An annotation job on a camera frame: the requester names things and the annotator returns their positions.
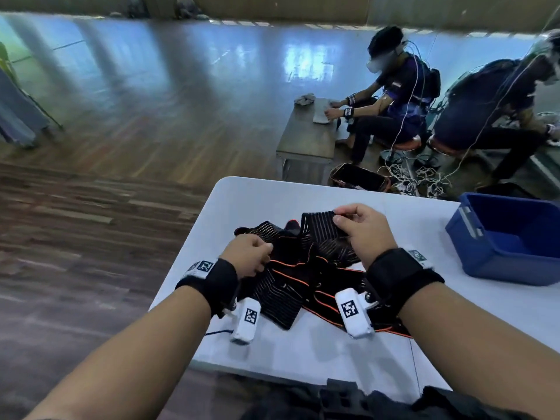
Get person's left hand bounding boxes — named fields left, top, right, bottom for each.
left=219, top=234, right=274, bottom=280

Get person's right hand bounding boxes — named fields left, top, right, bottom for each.
left=333, top=203, right=399, bottom=269

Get black striped elastic sleeve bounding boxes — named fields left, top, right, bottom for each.
left=234, top=220, right=312, bottom=331
left=300, top=211, right=365, bottom=268

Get person's left forearm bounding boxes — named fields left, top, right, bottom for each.
left=24, top=285, right=212, bottom=420

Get person's right forearm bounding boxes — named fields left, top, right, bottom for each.
left=397, top=282, right=560, bottom=420

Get black basket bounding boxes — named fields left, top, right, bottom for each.
left=328, top=162, right=392, bottom=193

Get white left wrist marker tag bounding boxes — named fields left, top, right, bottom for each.
left=185, top=259, right=218, bottom=280

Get white wrist marker tag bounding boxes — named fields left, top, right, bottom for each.
left=185, top=259, right=218, bottom=280
left=404, top=246, right=434, bottom=270

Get black orange-trimmed elastic sleeve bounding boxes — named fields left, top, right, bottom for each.
left=302, top=257, right=414, bottom=340

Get white right wrist marker tag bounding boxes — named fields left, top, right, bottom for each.
left=404, top=246, right=434, bottom=270

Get grey low table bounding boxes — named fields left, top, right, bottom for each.
left=275, top=98, right=341, bottom=187

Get orange stool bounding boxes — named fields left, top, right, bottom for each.
left=388, top=134, right=423, bottom=154

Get white folded cloth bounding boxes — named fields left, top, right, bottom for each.
left=312, top=99, right=334, bottom=125

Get blue plastic bin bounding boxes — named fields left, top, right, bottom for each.
left=445, top=192, right=560, bottom=287

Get person's black clothing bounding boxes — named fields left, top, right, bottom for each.
left=243, top=378, right=541, bottom=420

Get black left wrist strap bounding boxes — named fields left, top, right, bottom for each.
left=175, top=258, right=241, bottom=319

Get black wrist strap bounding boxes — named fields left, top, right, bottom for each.
left=364, top=248, right=445, bottom=314
left=175, top=258, right=241, bottom=319

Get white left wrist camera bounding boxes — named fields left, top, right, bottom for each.
left=230, top=297, right=262, bottom=345

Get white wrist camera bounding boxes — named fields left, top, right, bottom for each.
left=334, top=288, right=376, bottom=340
left=230, top=297, right=262, bottom=345

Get black right wrist strap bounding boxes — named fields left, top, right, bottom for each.
left=364, top=248, right=445, bottom=314

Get white tangled cables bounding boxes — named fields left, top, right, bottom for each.
left=377, top=163, right=452, bottom=200

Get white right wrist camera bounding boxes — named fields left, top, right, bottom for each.
left=334, top=288, right=376, bottom=340

